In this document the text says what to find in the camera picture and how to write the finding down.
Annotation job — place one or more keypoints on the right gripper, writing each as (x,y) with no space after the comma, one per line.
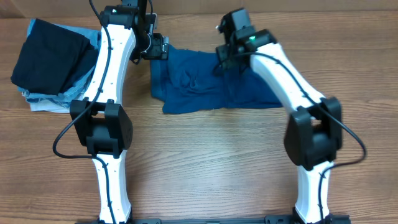
(224,54)

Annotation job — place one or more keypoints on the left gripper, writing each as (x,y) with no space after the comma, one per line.
(160,51)

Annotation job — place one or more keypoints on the blue polo shirt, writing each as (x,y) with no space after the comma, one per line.
(190,81)

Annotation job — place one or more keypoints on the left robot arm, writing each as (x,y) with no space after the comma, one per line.
(102,125)

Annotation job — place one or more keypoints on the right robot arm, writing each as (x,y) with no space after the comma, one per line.
(311,139)

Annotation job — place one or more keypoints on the folded light blue jeans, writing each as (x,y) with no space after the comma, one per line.
(81,84)

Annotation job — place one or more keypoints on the folded black garment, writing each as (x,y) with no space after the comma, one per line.
(52,59)

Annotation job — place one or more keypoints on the folded white garment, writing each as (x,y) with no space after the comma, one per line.
(54,104)

